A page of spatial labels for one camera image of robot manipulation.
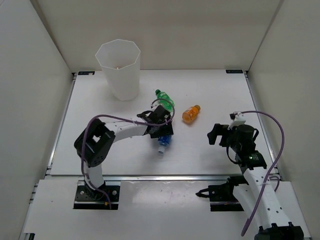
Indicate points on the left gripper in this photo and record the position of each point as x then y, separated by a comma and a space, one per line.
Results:
166, 130

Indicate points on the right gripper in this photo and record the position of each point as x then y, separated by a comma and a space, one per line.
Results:
220, 130

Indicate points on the clear bottle blue label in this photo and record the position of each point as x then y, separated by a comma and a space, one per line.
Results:
163, 143

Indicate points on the orange plastic bottle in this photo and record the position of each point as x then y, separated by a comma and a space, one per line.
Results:
190, 114

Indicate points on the green plastic bottle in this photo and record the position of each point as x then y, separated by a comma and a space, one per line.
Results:
164, 100

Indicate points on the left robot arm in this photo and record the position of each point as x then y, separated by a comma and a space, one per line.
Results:
102, 131

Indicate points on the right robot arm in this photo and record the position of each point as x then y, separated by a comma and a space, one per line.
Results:
252, 189

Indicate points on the white plastic bin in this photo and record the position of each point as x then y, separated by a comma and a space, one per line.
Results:
120, 61

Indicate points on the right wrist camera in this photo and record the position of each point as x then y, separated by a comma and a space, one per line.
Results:
237, 120

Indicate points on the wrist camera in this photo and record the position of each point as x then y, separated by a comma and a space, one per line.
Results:
237, 120
155, 105

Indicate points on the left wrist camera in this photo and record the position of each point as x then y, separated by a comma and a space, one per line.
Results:
155, 105

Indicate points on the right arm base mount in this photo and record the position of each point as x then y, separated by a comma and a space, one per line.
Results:
221, 196

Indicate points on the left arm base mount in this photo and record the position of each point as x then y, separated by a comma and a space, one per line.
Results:
88, 199

